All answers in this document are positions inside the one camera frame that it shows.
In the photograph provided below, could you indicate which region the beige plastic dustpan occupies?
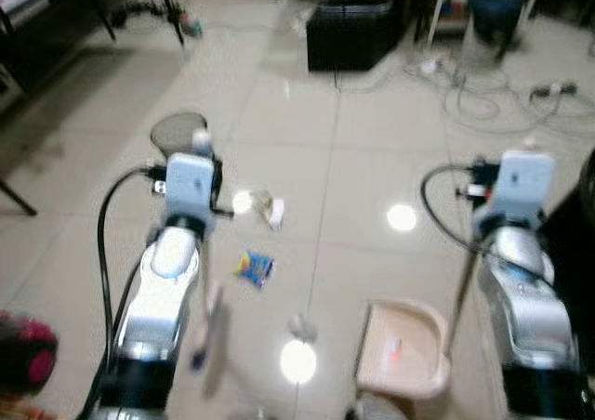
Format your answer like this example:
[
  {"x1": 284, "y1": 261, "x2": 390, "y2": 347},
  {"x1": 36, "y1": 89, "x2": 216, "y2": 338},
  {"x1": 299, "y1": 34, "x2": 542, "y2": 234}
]
[{"x1": 356, "y1": 138, "x2": 538, "y2": 400}]

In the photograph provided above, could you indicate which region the crumpled white paper scrap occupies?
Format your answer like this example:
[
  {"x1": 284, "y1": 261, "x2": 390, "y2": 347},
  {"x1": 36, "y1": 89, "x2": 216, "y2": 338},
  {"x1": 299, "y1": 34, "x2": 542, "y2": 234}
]
[{"x1": 249, "y1": 191, "x2": 285, "y2": 231}]

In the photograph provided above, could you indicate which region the black mesh waste bin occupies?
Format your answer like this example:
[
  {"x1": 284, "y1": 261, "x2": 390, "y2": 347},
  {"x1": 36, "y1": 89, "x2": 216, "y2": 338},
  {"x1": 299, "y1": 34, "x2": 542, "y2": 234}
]
[{"x1": 151, "y1": 112, "x2": 210, "y2": 161}]

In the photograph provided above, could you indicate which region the blue snack wrapper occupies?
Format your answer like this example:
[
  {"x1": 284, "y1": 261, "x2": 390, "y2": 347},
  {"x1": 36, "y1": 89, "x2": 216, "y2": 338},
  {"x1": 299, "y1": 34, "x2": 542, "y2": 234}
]
[{"x1": 233, "y1": 250, "x2": 276, "y2": 290}]

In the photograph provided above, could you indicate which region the black round appliance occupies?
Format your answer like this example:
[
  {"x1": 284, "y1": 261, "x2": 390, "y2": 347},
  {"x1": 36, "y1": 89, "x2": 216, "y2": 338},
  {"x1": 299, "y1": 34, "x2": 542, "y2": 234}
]
[{"x1": 537, "y1": 149, "x2": 595, "y2": 348}]

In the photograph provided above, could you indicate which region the black power strip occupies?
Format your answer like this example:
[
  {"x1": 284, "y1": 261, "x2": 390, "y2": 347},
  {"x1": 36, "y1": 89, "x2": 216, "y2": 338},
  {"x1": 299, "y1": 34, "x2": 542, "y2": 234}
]
[{"x1": 530, "y1": 83, "x2": 579, "y2": 101}]

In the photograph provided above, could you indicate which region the small grey crumpled scrap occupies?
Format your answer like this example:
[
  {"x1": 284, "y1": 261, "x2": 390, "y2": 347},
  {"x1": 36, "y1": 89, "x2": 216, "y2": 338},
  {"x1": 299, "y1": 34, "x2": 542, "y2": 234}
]
[{"x1": 289, "y1": 315, "x2": 318, "y2": 339}]

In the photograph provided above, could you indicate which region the blue bag on stand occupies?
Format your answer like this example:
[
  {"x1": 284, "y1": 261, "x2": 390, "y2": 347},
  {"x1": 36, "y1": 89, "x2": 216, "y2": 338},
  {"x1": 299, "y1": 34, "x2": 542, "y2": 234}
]
[{"x1": 468, "y1": 0, "x2": 527, "y2": 60}]

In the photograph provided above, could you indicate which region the small teal object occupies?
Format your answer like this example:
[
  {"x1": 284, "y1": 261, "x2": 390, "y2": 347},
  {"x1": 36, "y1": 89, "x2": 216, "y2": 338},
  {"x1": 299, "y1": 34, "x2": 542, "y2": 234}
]
[{"x1": 181, "y1": 15, "x2": 205, "y2": 39}]

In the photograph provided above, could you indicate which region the white stand pole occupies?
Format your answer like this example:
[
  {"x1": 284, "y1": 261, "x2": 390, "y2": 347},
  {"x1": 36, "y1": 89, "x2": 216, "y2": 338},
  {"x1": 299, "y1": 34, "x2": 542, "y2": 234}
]
[{"x1": 428, "y1": 0, "x2": 454, "y2": 47}]

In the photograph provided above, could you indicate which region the black box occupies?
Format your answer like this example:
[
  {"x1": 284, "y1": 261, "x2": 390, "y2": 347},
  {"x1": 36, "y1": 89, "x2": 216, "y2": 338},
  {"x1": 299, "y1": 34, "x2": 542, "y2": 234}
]
[{"x1": 306, "y1": 0, "x2": 406, "y2": 73}]

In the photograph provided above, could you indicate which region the dark table with black legs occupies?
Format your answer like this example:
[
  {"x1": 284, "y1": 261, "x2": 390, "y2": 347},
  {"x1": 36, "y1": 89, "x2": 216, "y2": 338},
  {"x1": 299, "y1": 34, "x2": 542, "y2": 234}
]
[{"x1": 0, "y1": 0, "x2": 187, "y2": 114}]

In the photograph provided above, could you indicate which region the pink and black fuzzy object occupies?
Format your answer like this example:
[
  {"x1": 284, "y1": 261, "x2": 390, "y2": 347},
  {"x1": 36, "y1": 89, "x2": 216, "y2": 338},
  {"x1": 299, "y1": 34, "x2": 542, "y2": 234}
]
[{"x1": 0, "y1": 311, "x2": 59, "y2": 398}]

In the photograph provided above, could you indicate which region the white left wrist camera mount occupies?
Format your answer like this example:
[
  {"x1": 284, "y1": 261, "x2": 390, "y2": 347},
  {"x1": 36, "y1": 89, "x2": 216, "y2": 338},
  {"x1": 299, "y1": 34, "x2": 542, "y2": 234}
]
[{"x1": 163, "y1": 152, "x2": 220, "y2": 224}]

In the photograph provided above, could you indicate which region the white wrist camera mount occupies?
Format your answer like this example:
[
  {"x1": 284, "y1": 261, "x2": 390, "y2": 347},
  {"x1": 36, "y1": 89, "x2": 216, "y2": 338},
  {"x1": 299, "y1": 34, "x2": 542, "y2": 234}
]
[
  {"x1": 163, "y1": 152, "x2": 220, "y2": 224},
  {"x1": 482, "y1": 151, "x2": 557, "y2": 233}
]

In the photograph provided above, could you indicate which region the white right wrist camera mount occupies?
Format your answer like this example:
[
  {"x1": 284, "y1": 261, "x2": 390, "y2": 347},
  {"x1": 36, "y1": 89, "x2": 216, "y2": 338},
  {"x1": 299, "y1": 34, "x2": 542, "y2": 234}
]
[{"x1": 482, "y1": 151, "x2": 557, "y2": 233}]

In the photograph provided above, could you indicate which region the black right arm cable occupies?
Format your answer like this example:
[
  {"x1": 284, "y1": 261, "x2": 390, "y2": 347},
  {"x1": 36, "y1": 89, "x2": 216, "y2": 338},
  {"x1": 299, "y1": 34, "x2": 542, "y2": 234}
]
[{"x1": 420, "y1": 164, "x2": 559, "y2": 291}]

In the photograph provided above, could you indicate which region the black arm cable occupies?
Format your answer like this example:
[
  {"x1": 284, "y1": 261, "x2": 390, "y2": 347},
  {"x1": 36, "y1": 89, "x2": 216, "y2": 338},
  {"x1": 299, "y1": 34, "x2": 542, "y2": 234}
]
[
  {"x1": 79, "y1": 166, "x2": 166, "y2": 416},
  {"x1": 420, "y1": 164, "x2": 559, "y2": 291}
]

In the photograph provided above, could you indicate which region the grey floor cable tangle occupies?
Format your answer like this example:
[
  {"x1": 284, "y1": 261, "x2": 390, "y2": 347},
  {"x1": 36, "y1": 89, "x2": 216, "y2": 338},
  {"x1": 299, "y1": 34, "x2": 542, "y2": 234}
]
[{"x1": 405, "y1": 56, "x2": 582, "y2": 138}]

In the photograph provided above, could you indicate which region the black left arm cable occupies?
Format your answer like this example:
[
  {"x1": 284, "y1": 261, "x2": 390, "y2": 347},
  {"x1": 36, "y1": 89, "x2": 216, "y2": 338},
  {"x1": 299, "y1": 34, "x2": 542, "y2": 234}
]
[{"x1": 79, "y1": 166, "x2": 166, "y2": 416}]

